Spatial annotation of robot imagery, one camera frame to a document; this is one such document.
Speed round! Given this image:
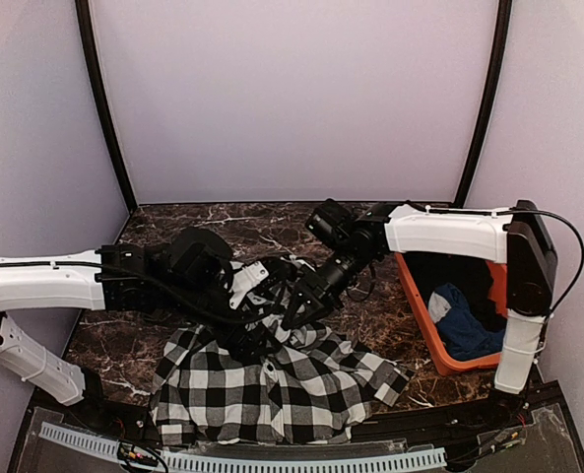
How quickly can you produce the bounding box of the white slotted cable duct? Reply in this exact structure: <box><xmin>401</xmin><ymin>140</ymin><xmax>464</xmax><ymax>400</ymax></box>
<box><xmin>38</xmin><ymin>422</ymin><xmax>447</xmax><ymax>473</ymax></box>

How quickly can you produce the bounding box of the blue garment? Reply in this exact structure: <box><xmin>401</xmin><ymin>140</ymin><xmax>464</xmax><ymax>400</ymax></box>
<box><xmin>427</xmin><ymin>283</ymin><xmax>506</xmax><ymax>362</ymax></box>

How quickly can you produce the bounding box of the black white plaid shirt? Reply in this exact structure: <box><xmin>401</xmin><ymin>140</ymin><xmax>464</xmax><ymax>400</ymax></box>
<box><xmin>150</xmin><ymin>316</ymin><xmax>414</xmax><ymax>445</ymax></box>

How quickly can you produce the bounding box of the black frame post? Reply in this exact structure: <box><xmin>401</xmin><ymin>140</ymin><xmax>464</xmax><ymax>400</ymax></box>
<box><xmin>75</xmin><ymin>0</ymin><xmax>138</xmax><ymax>214</ymax></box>
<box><xmin>452</xmin><ymin>0</ymin><xmax>513</xmax><ymax>208</ymax></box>

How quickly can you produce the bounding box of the black front rail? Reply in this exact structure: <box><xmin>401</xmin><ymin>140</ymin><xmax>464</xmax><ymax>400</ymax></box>
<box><xmin>30</xmin><ymin>381</ymin><xmax>563</xmax><ymax>452</ymax></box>

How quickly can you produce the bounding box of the left black frame post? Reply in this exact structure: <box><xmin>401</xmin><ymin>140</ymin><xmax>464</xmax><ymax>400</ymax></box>
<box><xmin>75</xmin><ymin>0</ymin><xmax>138</xmax><ymax>214</ymax></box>

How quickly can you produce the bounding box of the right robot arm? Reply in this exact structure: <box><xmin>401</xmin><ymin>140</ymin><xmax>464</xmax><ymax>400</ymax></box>
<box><xmin>282</xmin><ymin>199</ymin><xmax>559</xmax><ymax>428</ymax></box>

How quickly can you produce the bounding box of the orange plastic basket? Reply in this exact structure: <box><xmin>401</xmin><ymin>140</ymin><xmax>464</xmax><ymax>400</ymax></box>
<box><xmin>396</xmin><ymin>252</ymin><xmax>507</xmax><ymax>375</ymax></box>

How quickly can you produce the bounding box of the black garment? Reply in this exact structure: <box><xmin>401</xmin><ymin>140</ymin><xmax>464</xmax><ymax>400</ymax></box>
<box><xmin>404</xmin><ymin>252</ymin><xmax>506</xmax><ymax>332</ymax></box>

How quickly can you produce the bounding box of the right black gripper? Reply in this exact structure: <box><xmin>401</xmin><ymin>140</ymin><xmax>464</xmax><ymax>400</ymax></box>
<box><xmin>282</xmin><ymin>242</ymin><xmax>374</xmax><ymax>328</ymax></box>

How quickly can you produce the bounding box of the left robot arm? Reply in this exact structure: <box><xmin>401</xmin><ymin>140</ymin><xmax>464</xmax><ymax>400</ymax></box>
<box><xmin>0</xmin><ymin>228</ymin><xmax>270</xmax><ymax>430</ymax></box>

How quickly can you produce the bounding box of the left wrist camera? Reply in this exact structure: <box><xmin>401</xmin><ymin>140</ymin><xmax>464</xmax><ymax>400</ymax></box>
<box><xmin>228</xmin><ymin>261</ymin><xmax>269</xmax><ymax>309</ymax></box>

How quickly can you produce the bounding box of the right black frame post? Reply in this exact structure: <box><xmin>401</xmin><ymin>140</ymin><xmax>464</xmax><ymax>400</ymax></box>
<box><xmin>452</xmin><ymin>0</ymin><xmax>513</xmax><ymax>208</ymax></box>

